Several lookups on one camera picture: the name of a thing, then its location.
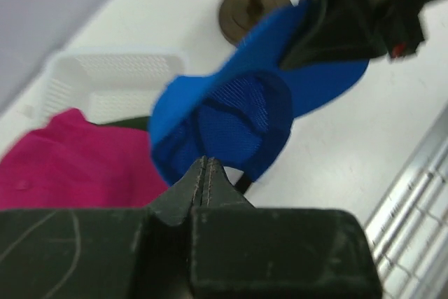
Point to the dark wooden mannequin stand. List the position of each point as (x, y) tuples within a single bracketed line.
[(237, 17)]

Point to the black baseball cap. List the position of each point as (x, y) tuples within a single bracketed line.
[(135, 123)]

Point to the white plastic basket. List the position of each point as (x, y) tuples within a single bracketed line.
[(106, 83)]

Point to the aluminium rail frame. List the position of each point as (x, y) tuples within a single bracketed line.
[(408, 229)]

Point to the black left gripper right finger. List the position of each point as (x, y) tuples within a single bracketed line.
[(240, 251)]

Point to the blue baseball cap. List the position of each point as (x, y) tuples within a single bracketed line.
[(242, 114)]

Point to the magenta baseball cap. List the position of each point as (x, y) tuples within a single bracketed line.
[(74, 163)]

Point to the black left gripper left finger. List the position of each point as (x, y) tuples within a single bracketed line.
[(102, 253)]

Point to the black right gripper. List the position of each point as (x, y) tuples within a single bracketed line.
[(344, 30)]

